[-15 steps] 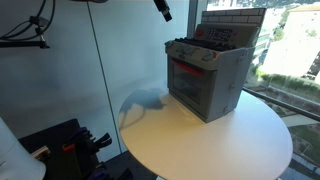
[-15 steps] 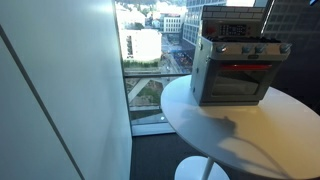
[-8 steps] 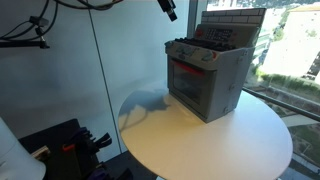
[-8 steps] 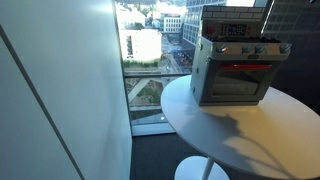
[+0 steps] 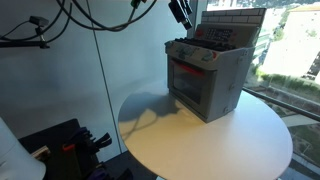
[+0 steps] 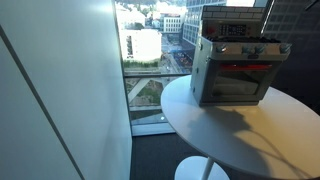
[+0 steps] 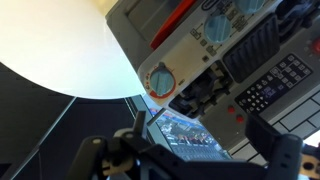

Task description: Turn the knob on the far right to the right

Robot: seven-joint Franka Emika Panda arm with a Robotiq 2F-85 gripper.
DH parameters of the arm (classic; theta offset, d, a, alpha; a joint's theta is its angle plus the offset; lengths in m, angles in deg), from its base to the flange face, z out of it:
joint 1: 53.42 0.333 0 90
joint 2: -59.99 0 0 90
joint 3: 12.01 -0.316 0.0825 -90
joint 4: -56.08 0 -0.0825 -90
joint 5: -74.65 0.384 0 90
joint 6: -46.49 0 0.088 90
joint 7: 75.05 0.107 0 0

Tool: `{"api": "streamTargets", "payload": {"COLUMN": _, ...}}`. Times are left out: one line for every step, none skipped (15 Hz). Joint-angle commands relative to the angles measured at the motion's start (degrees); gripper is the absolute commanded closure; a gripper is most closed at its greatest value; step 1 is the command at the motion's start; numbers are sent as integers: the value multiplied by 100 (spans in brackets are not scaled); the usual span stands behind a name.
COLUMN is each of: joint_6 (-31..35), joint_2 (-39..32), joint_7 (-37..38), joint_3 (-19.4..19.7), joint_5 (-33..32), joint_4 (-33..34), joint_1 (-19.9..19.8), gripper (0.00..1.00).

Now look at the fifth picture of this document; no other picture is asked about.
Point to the black camera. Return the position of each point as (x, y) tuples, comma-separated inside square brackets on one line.
[(38, 20)]

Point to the grey toy oven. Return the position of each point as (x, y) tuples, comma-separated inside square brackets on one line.
[(230, 73)]

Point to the large pale building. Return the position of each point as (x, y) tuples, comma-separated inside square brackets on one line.
[(290, 46)]

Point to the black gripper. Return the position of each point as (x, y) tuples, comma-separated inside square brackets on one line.
[(176, 5)]

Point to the black camera boom stand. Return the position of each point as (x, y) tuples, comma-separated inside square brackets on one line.
[(20, 44)]

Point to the black clamp orange tip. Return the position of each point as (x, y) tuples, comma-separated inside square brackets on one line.
[(68, 147)]

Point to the black stove grate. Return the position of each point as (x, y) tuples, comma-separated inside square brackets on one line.
[(206, 44)]

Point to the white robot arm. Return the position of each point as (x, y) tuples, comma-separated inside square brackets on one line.
[(16, 156)]

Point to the green plastic part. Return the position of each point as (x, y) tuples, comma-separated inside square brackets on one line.
[(135, 3)]

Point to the grey stove knob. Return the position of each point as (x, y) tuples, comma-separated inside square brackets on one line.
[(183, 50), (169, 46), (210, 55)]

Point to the dark horizontal window rail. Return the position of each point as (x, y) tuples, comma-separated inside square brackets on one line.
[(283, 104)]

